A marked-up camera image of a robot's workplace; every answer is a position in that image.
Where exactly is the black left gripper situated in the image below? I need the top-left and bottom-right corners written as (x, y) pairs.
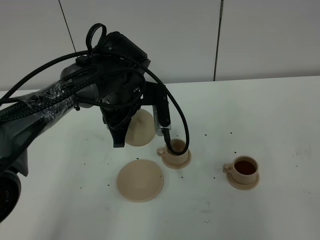
top-left (99, 92), bottom-right (143, 148)

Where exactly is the beige teapot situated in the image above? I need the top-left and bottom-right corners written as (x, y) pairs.
top-left (125, 109), bottom-right (156, 147)

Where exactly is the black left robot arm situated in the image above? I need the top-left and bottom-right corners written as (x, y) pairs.
top-left (0, 30), bottom-right (150, 219)

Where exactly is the beige teapot saucer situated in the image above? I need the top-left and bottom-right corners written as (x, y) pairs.
top-left (116, 159), bottom-right (165, 203)

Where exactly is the beige teacup left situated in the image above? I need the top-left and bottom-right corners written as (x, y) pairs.
top-left (156, 138), bottom-right (188, 158)

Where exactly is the beige teacup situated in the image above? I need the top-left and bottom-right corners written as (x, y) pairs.
top-left (222, 155), bottom-right (259, 184)
top-left (156, 138), bottom-right (188, 158)

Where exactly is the beige saucer left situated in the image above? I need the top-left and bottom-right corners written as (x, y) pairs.
top-left (162, 150), bottom-right (192, 169)

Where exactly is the beige saucer right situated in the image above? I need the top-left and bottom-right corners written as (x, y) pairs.
top-left (226, 173), bottom-right (260, 191)

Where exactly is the beige teacup right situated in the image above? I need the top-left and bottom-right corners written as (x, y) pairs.
top-left (222, 155), bottom-right (259, 184)

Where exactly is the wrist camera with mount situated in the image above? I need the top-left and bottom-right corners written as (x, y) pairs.
top-left (141, 81), bottom-right (171, 138)

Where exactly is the black braided cable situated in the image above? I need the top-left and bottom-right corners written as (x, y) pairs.
top-left (0, 23), bottom-right (190, 156)

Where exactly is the loose black usb cable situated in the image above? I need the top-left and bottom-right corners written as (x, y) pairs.
top-left (0, 71), bottom-right (147, 131)

